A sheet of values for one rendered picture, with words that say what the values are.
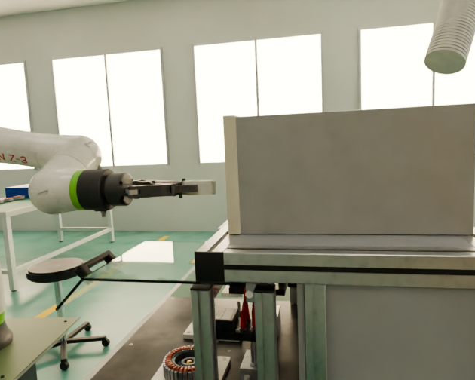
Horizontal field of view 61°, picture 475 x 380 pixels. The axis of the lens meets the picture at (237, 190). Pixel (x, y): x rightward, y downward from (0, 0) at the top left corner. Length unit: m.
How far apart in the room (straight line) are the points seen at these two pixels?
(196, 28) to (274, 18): 1.07
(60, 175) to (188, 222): 5.03
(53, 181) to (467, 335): 0.82
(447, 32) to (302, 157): 1.37
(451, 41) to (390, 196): 1.31
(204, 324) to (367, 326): 0.24
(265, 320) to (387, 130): 0.35
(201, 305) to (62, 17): 6.41
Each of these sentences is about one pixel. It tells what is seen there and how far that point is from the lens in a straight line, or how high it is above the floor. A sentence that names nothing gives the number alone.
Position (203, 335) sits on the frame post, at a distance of 0.68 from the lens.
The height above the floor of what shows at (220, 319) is 0.92.
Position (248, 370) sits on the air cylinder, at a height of 0.82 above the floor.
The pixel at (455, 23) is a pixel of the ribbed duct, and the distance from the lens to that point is 1.98.
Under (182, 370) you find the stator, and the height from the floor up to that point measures 0.82.
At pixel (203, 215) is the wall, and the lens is 5.84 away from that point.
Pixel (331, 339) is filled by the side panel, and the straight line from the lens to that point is 0.64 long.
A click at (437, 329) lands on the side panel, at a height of 1.01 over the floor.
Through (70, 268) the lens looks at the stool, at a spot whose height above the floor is 0.56.
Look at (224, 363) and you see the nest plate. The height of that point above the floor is 0.78.
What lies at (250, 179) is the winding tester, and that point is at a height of 1.21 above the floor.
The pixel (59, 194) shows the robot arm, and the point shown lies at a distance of 0.95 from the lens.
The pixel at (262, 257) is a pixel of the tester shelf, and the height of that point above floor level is 1.11.
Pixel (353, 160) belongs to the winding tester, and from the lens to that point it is 0.67.
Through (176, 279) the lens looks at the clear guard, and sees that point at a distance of 0.65.
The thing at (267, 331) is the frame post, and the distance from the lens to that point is 0.65.
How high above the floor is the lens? 1.28
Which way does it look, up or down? 7 degrees down
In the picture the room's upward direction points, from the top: 3 degrees counter-clockwise
